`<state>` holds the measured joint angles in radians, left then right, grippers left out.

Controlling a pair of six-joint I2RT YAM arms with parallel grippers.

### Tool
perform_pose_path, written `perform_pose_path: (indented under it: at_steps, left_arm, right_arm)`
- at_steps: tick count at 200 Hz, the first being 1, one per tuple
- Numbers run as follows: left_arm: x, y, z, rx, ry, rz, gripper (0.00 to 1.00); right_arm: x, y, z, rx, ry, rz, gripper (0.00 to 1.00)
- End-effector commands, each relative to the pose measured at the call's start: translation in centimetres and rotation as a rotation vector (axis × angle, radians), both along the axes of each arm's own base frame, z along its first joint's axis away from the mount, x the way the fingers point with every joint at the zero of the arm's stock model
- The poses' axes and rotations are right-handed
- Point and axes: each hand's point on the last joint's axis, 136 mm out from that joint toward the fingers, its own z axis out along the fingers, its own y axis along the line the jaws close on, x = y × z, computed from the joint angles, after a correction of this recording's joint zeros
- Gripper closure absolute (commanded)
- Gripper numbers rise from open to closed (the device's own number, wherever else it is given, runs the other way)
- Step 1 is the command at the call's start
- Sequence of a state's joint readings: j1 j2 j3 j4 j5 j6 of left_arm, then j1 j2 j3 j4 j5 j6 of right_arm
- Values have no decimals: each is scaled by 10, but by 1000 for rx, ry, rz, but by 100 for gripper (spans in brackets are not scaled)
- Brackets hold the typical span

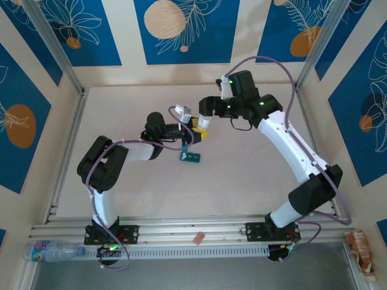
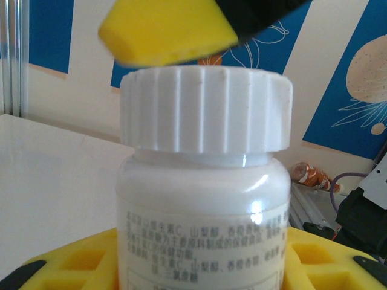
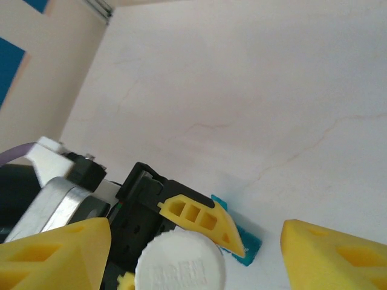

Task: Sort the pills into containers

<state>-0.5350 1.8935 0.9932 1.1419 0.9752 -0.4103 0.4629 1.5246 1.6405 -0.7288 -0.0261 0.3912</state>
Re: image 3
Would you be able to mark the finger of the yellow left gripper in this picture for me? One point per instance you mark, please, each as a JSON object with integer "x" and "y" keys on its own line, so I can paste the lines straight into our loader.
{"x": 217, "y": 229}
{"x": 127, "y": 282}

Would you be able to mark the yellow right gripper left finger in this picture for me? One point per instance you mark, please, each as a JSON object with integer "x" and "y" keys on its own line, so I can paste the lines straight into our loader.
{"x": 45, "y": 262}

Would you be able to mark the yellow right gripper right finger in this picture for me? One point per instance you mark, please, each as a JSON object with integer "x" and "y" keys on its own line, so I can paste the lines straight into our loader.
{"x": 338, "y": 259}

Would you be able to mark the teal pill organizer box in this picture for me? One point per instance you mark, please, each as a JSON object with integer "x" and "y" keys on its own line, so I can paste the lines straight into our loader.
{"x": 251, "y": 247}

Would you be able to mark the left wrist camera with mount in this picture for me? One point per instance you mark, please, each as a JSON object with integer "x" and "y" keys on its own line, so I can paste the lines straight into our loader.
{"x": 60, "y": 199}

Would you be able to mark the aluminium frame post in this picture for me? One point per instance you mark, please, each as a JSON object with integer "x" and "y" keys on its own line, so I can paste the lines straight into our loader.
{"x": 101, "y": 7}

